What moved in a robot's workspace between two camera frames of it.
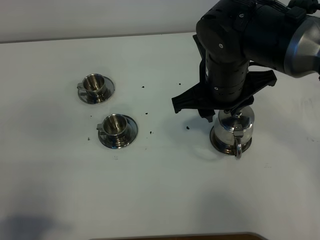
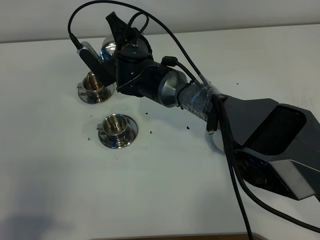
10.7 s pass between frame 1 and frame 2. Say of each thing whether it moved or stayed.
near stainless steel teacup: stayed
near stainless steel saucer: stayed
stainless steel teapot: moved
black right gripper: moved
